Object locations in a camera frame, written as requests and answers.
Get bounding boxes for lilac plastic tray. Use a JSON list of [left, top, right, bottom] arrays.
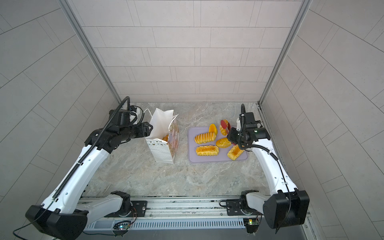
[[188, 127, 248, 163]]

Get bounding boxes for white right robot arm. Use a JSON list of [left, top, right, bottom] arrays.
[[227, 110, 310, 231]]

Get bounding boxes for left circuit board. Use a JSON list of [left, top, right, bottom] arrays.
[[113, 221, 132, 231]]

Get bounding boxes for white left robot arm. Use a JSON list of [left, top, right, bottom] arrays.
[[25, 106, 153, 240]]

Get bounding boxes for aluminium corner post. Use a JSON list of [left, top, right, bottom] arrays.
[[258, 0, 312, 106], [58, 0, 122, 103]]

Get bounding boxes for white cartoon paper bag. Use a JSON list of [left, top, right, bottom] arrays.
[[146, 108, 180, 164]]

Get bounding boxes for right circuit board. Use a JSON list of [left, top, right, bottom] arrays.
[[243, 218, 260, 235]]

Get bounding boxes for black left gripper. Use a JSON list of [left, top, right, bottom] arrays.
[[118, 121, 156, 143]]

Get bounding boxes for small round striped bun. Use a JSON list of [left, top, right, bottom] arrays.
[[219, 119, 231, 137]]

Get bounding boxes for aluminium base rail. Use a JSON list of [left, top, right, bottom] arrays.
[[86, 194, 307, 232]]

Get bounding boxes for ring-shaped braided bread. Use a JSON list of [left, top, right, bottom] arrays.
[[162, 134, 169, 142]]

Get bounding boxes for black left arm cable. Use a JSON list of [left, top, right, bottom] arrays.
[[12, 96, 131, 240]]

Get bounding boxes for aluminium corner post left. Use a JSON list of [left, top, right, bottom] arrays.
[[58, 0, 122, 103]]

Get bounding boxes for circuit board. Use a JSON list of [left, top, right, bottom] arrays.
[[243, 218, 260, 235], [113, 221, 132, 231]]

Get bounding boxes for aluminium corner post right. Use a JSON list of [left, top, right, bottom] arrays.
[[258, 0, 312, 106]]

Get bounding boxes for red kitchen tongs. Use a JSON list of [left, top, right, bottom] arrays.
[[220, 119, 233, 142]]

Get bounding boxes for long cream-filled bread loaf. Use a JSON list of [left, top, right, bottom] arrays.
[[196, 145, 219, 156]]

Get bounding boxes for long ridged spiral bread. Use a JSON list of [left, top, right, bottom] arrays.
[[194, 132, 217, 145]]

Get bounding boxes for short glazed bread roll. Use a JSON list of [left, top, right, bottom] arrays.
[[227, 145, 244, 161]]

